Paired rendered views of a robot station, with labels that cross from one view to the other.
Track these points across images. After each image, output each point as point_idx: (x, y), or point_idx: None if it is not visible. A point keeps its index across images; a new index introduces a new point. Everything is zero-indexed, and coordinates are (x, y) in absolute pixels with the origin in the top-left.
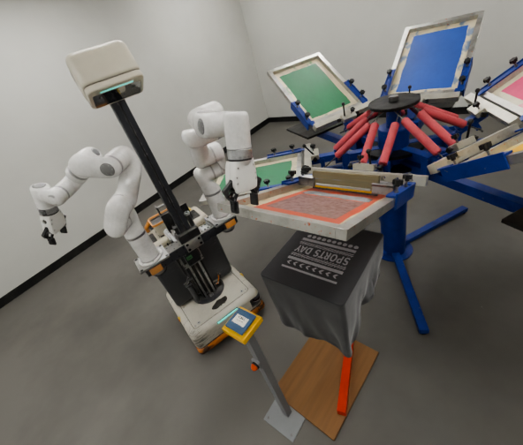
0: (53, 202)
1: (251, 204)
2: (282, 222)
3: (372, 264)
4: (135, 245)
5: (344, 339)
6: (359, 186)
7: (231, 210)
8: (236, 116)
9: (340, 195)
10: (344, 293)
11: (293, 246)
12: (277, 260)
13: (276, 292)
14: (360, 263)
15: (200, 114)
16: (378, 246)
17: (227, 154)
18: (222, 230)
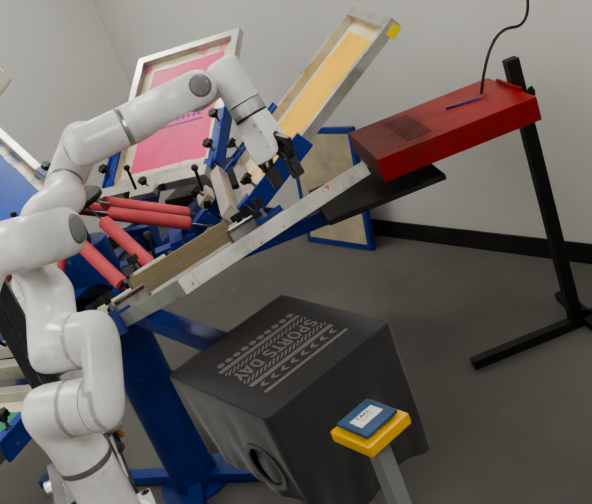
0: None
1: None
2: (297, 213)
3: None
4: (116, 469)
5: (413, 400)
6: (212, 250)
7: (293, 176)
8: (236, 56)
9: None
10: (369, 320)
11: (231, 382)
12: (251, 398)
13: (304, 434)
14: (324, 310)
15: (185, 73)
16: None
17: (246, 109)
18: (118, 444)
